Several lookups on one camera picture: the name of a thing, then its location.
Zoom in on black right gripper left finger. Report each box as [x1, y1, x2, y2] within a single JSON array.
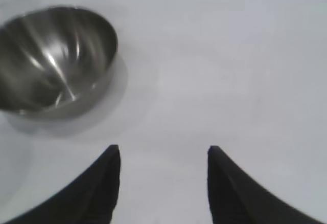
[[0, 144, 121, 224]]

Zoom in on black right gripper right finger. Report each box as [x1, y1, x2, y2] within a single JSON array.
[[207, 145, 327, 224]]

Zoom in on stainless steel mixing bowl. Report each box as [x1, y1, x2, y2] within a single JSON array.
[[0, 5, 119, 120]]

